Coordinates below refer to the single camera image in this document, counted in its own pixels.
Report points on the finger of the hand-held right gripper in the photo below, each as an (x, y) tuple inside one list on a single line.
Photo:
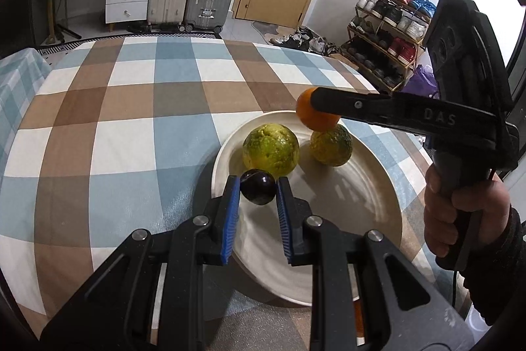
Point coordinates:
[(372, 109)]

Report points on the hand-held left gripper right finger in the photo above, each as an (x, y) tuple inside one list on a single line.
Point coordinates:
[(283, 220)]

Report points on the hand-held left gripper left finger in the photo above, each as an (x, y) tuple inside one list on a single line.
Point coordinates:
[(229, 220)]

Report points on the dark purple plum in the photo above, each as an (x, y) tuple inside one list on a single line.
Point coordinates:
[(257, 187)]

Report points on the orange tangerine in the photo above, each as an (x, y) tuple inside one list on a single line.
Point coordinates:
[(317, 116)]

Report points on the white round plate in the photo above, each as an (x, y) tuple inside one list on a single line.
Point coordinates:
[(349, 211)]

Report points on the person's right forearm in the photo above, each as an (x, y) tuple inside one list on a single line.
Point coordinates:
[(499, 264)]

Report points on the person's right hand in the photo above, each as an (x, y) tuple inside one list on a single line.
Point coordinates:
[(441, 219)]

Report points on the purple bag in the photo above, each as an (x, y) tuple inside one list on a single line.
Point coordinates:
[(423, 81)]

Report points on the small green-yellow citrus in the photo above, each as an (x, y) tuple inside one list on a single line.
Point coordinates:
[(331, 147)]

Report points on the wooden shoe rack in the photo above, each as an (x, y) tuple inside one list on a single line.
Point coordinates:
[(384, 46)]

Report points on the large green-yellow citrus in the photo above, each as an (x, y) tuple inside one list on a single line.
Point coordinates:
[(270, 149)]

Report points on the rows of shoes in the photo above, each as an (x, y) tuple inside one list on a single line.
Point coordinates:
[(394, 18)]

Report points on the pile of shoes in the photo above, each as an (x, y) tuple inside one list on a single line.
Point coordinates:
[(306, 39)]

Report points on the grey door mat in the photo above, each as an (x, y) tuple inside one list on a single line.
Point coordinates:
[(269, 31)]

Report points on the checked blanket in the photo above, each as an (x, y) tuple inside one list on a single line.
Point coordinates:
[(123, 120)]

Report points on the striped rug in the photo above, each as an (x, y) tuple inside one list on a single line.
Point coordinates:
[(135, 36)]

